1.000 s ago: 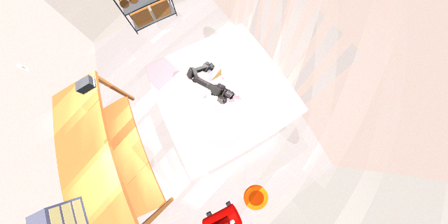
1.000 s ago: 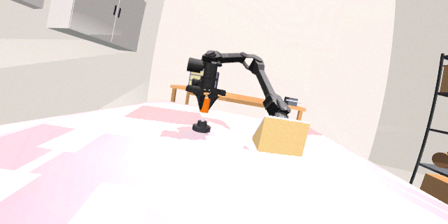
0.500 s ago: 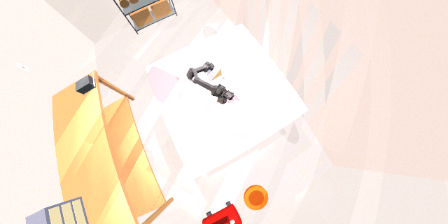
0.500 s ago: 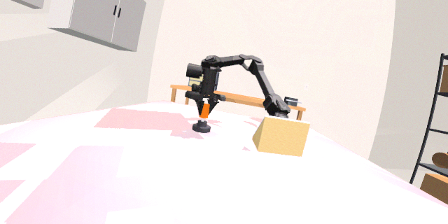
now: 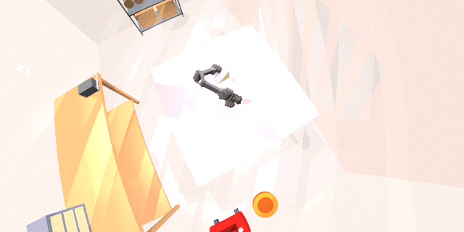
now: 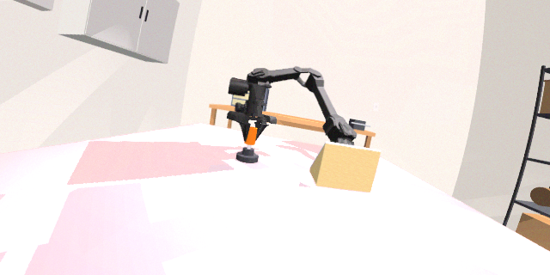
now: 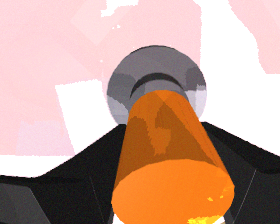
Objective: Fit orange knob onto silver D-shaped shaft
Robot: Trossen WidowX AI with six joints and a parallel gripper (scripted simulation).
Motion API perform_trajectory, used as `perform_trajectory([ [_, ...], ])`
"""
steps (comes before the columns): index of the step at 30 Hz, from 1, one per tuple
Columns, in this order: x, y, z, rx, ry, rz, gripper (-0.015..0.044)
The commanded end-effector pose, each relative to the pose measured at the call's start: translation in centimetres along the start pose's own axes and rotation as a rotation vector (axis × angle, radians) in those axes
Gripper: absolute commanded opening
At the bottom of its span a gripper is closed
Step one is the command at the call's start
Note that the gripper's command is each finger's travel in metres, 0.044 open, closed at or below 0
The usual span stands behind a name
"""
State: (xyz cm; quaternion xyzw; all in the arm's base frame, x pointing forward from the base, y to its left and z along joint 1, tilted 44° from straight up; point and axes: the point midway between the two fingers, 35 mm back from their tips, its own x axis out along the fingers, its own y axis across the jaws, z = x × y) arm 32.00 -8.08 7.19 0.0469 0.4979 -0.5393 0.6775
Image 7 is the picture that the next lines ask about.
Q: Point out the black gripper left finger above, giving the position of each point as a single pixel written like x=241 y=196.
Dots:
x=78 y=191

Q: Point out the orange knob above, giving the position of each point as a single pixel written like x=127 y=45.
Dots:
x=169 y=171

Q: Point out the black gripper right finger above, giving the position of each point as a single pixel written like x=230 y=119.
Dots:
x=255 y=174

